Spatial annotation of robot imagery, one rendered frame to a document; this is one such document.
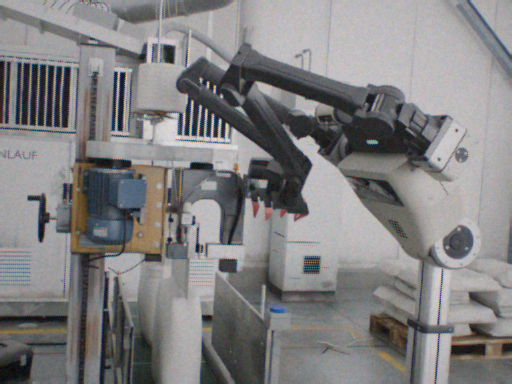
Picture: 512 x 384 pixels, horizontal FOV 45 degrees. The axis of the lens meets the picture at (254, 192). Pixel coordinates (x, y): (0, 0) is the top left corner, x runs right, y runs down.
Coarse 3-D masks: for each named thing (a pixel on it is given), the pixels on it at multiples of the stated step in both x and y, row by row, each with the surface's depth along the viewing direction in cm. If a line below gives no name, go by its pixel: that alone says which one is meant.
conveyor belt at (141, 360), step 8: (136, 312) 388; (136, 320) 370; (136, 328) 354; (136, 336) 339; (136, 344) 325; (144, 344) 326; (136, 352) 313; (144, 352) 314; (136, 360) 301; (144, 360) 302; (136, 368) 290; (144, 368) 291; (200, 368) 296; (208, 368) 296; (136, 376) 280; (144, 376) 281; (152, 376) 282; (200, 376) 285; (208, 376) 286
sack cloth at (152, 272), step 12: (168, 216) 314; (144, 264) 328; (156, 264) 318; (168, 264) 320; (144, 276) 324; (156, 276) 320; (168, 276) 321; (144, 288) 323; (156, 288) 321; (144, 300) 323; (144, 312) 323; (144, 324) 323; (144, 336) 325
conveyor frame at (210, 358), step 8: (112, 312) 369; (112, 336) 324; (208, 352) 312; (112, 360) 327; (208, 360) 311; (216, 360) 296; (112, 368) 314; (120, 368) 278; (216, 368) 292; (120, 376) 268; (216, 376) 292; (224, 376) 276
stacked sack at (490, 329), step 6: (498, 318) 479; (504, 318) 479; (510, 318) 478; (468, 324) 494; (474, 324) 485; (480, 324) 479; (486, 324) 474; (492, 324) 469; (498, 324) 466; (504, 324) 467; (510, 324) 468; (480, 330) 478; (486, 330) 470; (492, 330) 466; (498, 330) 464; (504, 330) 464; (510, 330) 466
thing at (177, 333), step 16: (176, 272) 276; (160, 288) 273; (176, 288) 266; (192, 288) 269; (160, 304) 264; (176, 304) 251; (192, 304) 252; (160, 320) 259; (176, 320) 250; (192, 320) 252; (160, 336) 256; (176, 336) 250; (192, 336) 252; (160, 352) 255; (176, 352) 251; (192, 352) 253; (160, 368) 254; (176, 368) 251; (192, 368) 253
